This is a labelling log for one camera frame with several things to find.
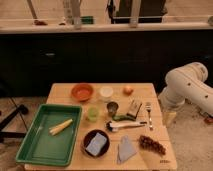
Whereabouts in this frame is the dark brown bowl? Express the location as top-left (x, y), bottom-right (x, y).
top-left (83, 129), bottom-right (110, 158)

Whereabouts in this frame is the brown grape bunch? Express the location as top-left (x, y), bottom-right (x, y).
top-left (139, 135), bottom-right (166, 155)

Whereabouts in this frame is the white cup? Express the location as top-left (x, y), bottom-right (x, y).
top-left (99, 86), bottom-right (114, 102)

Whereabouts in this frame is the blue grey towel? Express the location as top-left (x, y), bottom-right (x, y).
top-left (117, 135), bottom-right (136, 164)

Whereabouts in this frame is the yellow onion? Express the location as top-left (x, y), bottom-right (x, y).
top-left (123, 86), bottom-right (134, 95)

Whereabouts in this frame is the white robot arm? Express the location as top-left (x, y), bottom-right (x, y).
top-left (158, 62), bottom-right (213, 117)

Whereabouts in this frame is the wooden table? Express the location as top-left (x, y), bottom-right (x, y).
top-left (23, 82), bottom-right (178, 171)

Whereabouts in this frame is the green pepper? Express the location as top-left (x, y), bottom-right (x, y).
top-left (112, 115), bottom-right (136, 121)

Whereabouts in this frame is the blue sponge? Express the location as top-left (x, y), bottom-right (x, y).
top-left (86, 133), bottom-right (107, 156)

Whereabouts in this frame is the red orange bowl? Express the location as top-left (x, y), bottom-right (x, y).
top-left (71, 83), bottom-right (94, 102)

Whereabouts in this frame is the green plastic tray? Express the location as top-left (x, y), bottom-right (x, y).
top-left (16, 104), bottom-right (82, 166)

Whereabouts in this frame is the black tripod stand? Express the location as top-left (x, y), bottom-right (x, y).
top-left (0, 78), bottom-right (30, 141)

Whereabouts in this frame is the green translucent cup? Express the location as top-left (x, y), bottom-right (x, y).
top-left (87, 107), bottom-right (99, 122)

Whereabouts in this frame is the metal grater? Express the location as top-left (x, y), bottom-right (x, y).
top-left (127, 100), bottom-right (142, 118)

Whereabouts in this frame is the silver fork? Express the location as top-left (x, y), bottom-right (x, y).
top-left (145, 102), bottom-right (153, 131)

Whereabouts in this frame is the yellow corn cob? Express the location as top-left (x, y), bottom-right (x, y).
top-left (49, 119), bottom-right (73, 135)

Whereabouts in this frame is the small metal cup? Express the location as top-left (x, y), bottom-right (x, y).
top-left (107, 102), bottom-right (119, 116)

